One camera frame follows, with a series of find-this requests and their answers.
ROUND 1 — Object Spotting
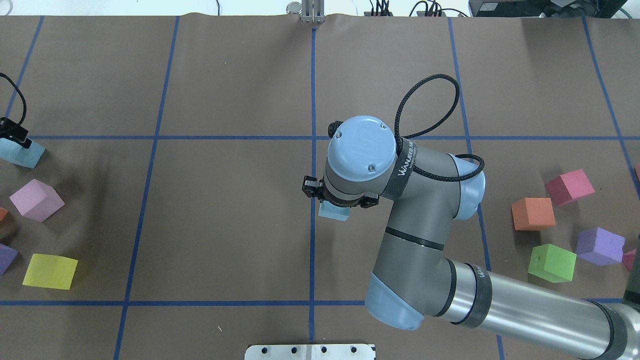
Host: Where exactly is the red foam block far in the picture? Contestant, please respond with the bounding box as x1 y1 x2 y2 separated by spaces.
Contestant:
621 249 637 273

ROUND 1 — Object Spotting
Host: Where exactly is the purple foam block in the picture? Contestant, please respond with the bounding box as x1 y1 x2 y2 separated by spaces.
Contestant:
0 244 19 276
575 227 626 266

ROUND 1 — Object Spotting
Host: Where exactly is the orange foam block right side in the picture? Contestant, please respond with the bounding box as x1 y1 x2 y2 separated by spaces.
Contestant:
510 197 557 231

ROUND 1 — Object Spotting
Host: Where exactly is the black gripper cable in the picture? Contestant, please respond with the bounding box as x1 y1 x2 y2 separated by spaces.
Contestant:
394 74 486 183
0 72 28 126

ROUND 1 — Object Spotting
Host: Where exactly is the purple foam block right side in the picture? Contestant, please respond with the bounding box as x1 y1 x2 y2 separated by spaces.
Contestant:
575 227 626 266

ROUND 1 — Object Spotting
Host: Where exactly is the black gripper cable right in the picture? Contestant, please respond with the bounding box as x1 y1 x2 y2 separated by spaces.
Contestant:
394 74 486 183

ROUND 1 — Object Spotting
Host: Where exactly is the pink foam block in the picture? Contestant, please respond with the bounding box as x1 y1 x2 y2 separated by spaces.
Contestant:
9 178 66 223

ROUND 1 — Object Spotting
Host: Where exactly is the yellow foam block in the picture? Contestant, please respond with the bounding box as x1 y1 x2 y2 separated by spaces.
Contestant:
22 253 78 291

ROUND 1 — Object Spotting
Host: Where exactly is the red foam block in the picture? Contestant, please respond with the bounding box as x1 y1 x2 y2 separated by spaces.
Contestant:
621 249 637 273
545 168 595 207

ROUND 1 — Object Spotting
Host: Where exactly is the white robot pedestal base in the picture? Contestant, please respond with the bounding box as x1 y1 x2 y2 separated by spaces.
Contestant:
244 343 377 360

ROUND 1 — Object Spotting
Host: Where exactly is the red foam block near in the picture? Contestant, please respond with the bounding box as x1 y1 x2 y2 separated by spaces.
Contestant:
545 168 595 207

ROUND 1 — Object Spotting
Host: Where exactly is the purple foam block left side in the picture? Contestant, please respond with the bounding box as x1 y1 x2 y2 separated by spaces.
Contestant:
0 244 19 276

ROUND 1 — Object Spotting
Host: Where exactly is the orange foam block left side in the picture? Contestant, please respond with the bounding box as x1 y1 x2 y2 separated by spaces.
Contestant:
0 207 10 223

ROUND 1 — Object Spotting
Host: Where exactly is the aluminium frame post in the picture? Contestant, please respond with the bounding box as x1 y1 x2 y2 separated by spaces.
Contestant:
300 0 326 24

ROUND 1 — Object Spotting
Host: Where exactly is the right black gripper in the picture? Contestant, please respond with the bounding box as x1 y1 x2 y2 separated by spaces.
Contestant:
301 175 380 208

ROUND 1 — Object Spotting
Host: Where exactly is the light blue block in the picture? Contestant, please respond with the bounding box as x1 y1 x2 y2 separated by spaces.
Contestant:
318 200 351 222
0 138 45 169

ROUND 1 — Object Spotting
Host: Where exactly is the green foam block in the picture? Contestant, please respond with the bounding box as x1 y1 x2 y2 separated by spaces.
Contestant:
527 244 578 284

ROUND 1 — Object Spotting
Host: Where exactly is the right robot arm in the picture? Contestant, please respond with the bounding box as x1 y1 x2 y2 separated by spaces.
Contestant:
302 115 639 360

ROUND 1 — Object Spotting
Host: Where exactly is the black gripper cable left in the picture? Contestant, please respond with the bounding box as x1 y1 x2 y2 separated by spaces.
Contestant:
0 72 28 126

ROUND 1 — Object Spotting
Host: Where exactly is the orange foam block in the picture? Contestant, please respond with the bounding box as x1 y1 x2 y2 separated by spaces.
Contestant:
0 207 10 223
510 197 557 231

